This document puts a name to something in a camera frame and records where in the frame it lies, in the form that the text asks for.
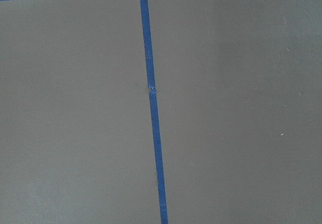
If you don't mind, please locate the long blue tape line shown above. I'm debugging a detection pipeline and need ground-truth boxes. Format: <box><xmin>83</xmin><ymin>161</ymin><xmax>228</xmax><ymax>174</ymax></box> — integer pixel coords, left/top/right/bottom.
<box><xmin>140</xmin><ymin>0</ymin><xmax>169</xmax><ymax>224</ymax></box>

